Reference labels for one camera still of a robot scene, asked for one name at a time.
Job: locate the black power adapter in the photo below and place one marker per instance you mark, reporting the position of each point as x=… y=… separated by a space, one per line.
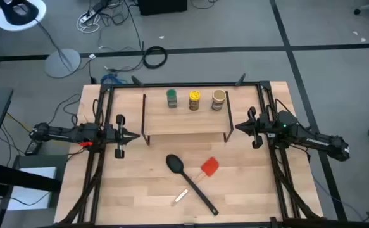
x=33 y=148

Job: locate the grey round floor base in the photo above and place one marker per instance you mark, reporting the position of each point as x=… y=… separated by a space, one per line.
x=62 y=63

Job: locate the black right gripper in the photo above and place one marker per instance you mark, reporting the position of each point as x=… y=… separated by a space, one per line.
x=260 y=126

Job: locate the green-lidded spice jar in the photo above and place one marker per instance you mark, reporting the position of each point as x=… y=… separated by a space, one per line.
x=171 y=98

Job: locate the yellow-lidded spice jar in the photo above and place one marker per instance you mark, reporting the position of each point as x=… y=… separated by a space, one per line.
x=194 y=100

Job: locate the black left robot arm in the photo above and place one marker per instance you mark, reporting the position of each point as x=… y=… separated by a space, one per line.
x=60 y=133

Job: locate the white and grey cabinet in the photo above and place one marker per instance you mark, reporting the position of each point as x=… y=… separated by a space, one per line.
x=32 y=187

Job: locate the black floor box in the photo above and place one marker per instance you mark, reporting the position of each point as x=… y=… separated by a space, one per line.
x=162 y=7

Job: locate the black metal table frame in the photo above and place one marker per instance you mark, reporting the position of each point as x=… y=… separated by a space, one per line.
x=187 y=85

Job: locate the white power strip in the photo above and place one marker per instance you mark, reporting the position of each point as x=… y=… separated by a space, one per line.
x=87 y=17

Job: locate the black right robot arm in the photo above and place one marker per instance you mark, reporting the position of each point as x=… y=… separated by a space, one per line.
x=317 y=141

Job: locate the black plastic spoon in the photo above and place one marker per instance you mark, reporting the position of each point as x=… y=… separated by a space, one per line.
x=174 y=163

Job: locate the tan-lidded spice jar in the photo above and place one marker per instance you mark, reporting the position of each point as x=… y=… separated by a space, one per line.
x=218 y=99

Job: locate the wooden shelf with black legs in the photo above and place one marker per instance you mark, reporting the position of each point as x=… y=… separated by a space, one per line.
x=184 y=120

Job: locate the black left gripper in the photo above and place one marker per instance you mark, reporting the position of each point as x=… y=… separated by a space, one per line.
x=120 y=139

